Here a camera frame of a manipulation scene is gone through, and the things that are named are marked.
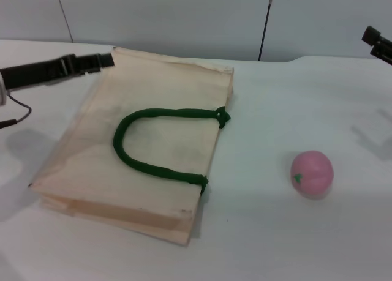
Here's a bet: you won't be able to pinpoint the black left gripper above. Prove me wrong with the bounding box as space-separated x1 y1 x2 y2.
0 52 116 91

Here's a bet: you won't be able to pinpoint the cream canvas bag green handles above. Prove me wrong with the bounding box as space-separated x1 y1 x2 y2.
29 47 236 247

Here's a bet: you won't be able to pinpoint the pink toy peach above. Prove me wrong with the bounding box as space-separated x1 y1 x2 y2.
290 150 334 200

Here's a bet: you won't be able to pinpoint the dark vertical wall strip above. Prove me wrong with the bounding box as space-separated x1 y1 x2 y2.
257 0 275 62

